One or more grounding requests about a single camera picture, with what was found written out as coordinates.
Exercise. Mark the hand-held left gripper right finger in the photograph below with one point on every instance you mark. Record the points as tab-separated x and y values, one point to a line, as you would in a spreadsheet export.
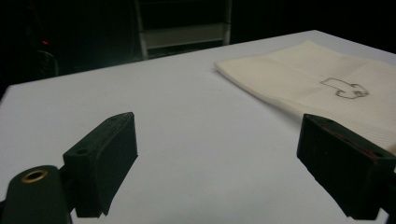
342	168

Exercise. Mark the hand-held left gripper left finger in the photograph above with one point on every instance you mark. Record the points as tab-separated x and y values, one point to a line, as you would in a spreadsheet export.
102	161

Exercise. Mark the cream cloth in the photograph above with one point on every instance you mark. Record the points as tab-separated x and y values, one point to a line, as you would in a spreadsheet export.
323	84

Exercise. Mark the dark chair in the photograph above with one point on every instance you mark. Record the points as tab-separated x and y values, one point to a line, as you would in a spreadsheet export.
46	63

